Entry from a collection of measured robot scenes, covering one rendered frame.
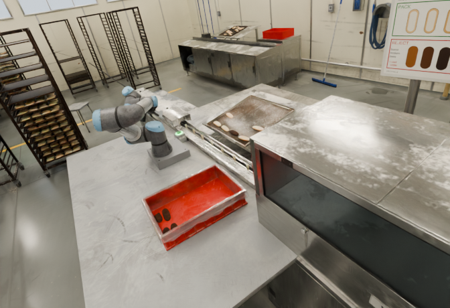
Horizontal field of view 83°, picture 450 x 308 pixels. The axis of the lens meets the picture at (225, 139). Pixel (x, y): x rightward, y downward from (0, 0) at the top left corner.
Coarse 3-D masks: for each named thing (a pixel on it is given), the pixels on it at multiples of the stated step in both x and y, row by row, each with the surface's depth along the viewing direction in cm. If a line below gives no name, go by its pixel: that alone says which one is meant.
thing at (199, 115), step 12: (264, 84) 292; (228, 96) 276; (240, 96) 271; (288, 96) 252; (300, 96) 247; (204, 108) 258; (216, 108) 253; (192, 120) 239; (204, 120) 235; (204, 132) 214; (228, 144) 192
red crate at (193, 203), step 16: (192, 192) 151; (208, 192) 148; (224, 192) 146; (160, 208) 143; (176, 208) 141; (192, 208) 139; (208, 208) 137; (160, 224) 133; (208, 224) 127; (176, 240) 120
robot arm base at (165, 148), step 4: (152, 144) 177; (156, 144) 176; (160, 144) 176; (164, 144) 178; (168, 144) 181; (152, 148) 179; (156, 148) 177; (160, 148) 177; (164, 148) 178; (168, 148) 182; (172, 148) 186; (152, 152) 180; (156, 152) 179; (160, 152) 178; (164, 152) 178; (168, 152) 180; (156, 156) 179; (160, 156) 178; (164, 156) 179
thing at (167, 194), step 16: (192, 176) 148; (208, 176) 154; (224, 176) 146; (160, 192) 140; (176, 192) 146; (240, 192) 130; (144, 208) 135; (224, 208) 127; (192, 224) 119; (160, 240) 115
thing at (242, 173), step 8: (176, 128) 219; (184, 128) 217; (192, 136) 203; (200, 144) 190; (208, 152) 179; (216, 152) 177; (216, 160) 173; (224, 160) 167; (232, 168) 159; (240, 168) 157; (240, 176) 152; (248, 176) 150; (248, 184) 148
